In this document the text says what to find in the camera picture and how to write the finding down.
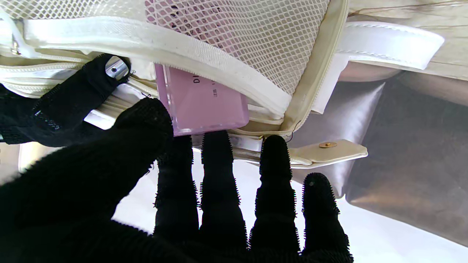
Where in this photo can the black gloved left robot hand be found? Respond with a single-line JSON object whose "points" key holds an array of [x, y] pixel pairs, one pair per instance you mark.
{"points": [[73, 204]]}

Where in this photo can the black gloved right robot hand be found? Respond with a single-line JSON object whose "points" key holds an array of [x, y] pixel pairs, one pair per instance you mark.
{"points": [[58, 109]]}

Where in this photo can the pink translucent palette case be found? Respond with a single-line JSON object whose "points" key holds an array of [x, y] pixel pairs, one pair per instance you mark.
{"points": [[204, 106]]}

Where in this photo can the cream white cosmetics bag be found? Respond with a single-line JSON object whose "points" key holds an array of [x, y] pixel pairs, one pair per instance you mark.
{"points": [[285, 36]]}

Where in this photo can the brown leather sofa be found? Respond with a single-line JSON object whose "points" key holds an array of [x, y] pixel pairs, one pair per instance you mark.
{"points": [[409, 153]]}

